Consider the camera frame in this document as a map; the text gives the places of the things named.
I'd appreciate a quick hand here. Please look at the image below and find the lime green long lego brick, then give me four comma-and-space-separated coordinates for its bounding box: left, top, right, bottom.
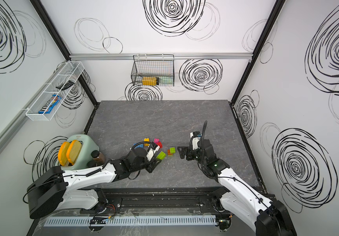
156, 151, 166, 161

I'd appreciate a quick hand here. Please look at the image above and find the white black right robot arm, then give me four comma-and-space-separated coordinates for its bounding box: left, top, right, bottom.
178, 122, 297, 236

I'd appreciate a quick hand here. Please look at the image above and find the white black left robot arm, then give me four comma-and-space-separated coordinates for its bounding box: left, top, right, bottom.
23, 142, 166, 219

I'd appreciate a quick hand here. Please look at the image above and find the mint green toaster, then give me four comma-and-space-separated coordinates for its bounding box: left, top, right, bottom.
57, 134, 100, 170

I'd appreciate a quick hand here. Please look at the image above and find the yellow toast slice right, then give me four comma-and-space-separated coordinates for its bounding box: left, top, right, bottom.
67, 140, 82, 164

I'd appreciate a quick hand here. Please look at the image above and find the yellow toast slice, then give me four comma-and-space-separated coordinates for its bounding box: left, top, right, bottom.
67, 140, 82, 164
57, 142, 70, 166

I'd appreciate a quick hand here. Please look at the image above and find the green item in basket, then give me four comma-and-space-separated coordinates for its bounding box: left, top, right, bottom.
157, 76, 174, 87

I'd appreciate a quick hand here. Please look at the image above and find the yellow toast slice left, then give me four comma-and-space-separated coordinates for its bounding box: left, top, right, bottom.
57, 142, 70, 166

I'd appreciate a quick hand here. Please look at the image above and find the yellow box in basket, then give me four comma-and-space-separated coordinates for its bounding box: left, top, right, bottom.
142, 76, 159, 86

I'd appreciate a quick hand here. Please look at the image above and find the black remote control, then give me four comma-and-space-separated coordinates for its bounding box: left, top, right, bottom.
56, 81, 75, 91

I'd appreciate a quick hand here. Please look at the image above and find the blue candy packet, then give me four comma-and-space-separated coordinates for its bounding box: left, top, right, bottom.
38, 94, 62, 114

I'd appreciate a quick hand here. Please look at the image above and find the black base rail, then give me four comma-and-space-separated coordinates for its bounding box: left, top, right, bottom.
80, 186, 230, 215

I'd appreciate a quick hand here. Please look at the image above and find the white slotted cable duct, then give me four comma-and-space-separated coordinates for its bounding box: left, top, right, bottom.
44, 215, 217, 227

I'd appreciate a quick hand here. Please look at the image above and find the black wire wall basket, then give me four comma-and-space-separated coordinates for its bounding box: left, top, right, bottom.
131, 57, 175, 86

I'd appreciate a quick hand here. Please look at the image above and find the aluminium wall rail back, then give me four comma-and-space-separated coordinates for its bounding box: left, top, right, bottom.
70, 52, 253, 61

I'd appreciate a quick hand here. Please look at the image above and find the aluminium wall rail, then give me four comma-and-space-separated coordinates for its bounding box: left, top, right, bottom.
70, 52, 253, 61
0, 61, 68, 154

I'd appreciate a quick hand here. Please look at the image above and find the white wire shelf basket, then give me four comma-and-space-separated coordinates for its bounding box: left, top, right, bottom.
25, 61, 84, 122

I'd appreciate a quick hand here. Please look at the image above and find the black corner frame post right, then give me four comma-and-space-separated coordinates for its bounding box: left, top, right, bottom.
231, 0, 285, 105

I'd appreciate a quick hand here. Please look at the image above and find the black corner frame post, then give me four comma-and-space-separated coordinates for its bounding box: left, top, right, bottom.
231, 0, 285, 105
29, 0, 99, 107

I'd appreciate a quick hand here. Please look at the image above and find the aluminium wall rail left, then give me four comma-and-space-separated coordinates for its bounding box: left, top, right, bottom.
0, 61, 68, 154

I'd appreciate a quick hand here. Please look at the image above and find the black corner frame post left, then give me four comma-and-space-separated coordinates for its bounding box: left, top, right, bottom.
29, 0, 99, 107

